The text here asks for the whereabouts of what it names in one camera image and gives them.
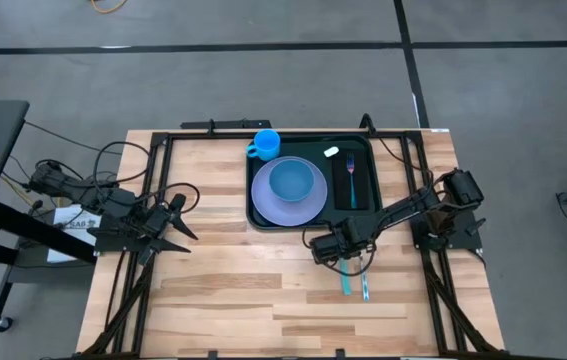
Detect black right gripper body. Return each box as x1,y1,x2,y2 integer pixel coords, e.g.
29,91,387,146
309,216,377,266

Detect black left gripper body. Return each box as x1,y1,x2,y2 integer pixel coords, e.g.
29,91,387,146
137,193,188,266

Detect silver spoon teal handle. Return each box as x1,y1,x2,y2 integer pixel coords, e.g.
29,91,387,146
340,257,352,296

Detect iridescent fork teal handle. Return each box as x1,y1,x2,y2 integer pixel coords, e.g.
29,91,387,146
346,152,358,210

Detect white knife patterned blue handle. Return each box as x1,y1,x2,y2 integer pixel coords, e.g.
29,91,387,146
359,254,371,302

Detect black cloth napkin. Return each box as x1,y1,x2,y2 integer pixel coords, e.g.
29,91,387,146
332,151,371,212

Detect blue bowl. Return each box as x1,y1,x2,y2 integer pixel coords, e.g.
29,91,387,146
268,158,315,203

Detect lavender round plate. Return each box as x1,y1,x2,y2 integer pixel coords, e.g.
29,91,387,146
250,156,329,228

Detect dark green serving tray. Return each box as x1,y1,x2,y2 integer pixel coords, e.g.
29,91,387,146
245,133,383,231

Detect blue plastic cup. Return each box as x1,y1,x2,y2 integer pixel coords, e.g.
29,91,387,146
246,129,282,162

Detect printed white paper sheet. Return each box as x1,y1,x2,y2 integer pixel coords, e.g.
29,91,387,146
46,205,103,264

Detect black power strip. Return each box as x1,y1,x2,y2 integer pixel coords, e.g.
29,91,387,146
180,118,273,130

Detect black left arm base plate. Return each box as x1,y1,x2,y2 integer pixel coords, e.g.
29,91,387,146
93,213,167,253

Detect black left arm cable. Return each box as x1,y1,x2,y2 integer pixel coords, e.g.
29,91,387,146
91,140,201,215

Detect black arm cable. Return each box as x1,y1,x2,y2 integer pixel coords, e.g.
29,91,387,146
91,140,201,215
376,135,437,184

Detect black metal table frame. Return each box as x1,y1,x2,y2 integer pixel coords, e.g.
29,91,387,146
75,129,507,360

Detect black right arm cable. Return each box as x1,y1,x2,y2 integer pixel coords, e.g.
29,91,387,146
376,135,437,184

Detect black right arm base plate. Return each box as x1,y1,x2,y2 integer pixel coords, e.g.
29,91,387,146
410,210,484,251

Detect thin black floor cable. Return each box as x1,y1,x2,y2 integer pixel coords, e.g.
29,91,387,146
23,120,114,154

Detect yellow cable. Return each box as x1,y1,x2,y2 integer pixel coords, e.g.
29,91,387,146
90,0,129,15

